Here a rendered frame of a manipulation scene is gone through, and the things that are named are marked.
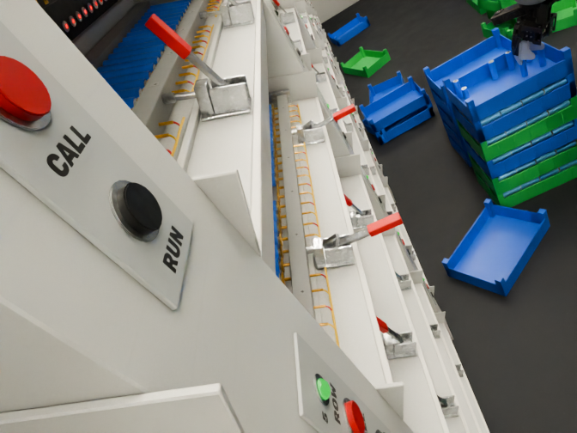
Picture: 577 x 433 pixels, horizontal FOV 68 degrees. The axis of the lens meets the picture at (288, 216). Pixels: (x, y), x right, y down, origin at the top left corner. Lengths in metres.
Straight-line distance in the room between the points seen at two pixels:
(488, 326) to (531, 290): 0.17
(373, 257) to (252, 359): 0.58
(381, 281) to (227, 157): 0.45
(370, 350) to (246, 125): 0.22
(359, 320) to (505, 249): 1.21
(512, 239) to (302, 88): 1.02
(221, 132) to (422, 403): 0.41
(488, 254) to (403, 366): 1.02
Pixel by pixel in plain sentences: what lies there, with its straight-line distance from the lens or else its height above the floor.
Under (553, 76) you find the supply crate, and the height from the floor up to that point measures 0.42.
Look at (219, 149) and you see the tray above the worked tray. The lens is 0.31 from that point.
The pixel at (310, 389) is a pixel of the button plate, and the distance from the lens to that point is 0.20.
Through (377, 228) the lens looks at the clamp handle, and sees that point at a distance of 0.44.
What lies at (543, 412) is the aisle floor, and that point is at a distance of 1.32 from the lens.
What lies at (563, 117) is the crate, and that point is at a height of 0.27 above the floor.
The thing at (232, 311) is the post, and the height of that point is 1.12.
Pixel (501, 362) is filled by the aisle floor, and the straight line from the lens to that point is 1.38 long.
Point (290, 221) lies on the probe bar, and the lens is 0.48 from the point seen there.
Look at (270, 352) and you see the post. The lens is 0.18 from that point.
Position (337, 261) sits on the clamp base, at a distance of 0.46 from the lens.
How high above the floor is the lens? 1.22
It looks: 34 degrees down
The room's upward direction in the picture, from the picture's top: 37 degrees counter-clockwise
